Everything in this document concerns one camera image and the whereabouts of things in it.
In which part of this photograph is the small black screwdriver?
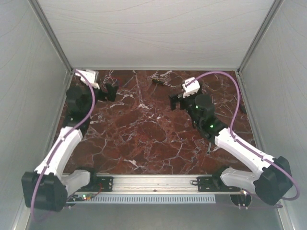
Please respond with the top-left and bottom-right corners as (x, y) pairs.
(239, 105), (247, 114)

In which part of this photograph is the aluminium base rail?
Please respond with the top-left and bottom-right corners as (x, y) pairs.
(59, 174), (286, 195)

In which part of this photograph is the right black mount plate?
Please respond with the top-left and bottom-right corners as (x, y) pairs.
(191, 176), (241, 192)

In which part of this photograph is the left black mount plate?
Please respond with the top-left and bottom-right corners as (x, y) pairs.
(89, 176), (114, 193)

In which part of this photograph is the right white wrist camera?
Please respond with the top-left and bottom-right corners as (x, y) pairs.
(181, 77), (201, 98)

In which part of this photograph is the grey slotted cable duct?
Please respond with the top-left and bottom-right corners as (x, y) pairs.
(89, 194), (216, 204)

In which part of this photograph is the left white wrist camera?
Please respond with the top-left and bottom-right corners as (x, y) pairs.
(75, 69), (100, 89)

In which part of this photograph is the black mount plate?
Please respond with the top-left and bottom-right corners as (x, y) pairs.
(89, 176), (114, 193)
(191, 176), (241, 192)

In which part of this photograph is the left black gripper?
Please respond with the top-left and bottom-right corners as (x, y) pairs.
(80, 77), (118, 115)

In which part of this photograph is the small circuit board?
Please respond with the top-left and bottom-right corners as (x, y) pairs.
(81, 193), (96, 201)

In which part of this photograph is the black yellow screwdriver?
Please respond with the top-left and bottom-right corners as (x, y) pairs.
(152, 78), (167, 85)

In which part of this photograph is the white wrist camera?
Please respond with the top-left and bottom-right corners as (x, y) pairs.
(75, 69), (100, 89)
(181, 77), (201, 98)

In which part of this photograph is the silver wrench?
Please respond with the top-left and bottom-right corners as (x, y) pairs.
(207, 143), (212, 155)

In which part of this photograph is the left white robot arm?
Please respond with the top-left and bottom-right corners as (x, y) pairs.
(21, 83), (118, 211)

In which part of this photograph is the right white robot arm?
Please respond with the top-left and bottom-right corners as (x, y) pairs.
(168, 92), (293, 206)

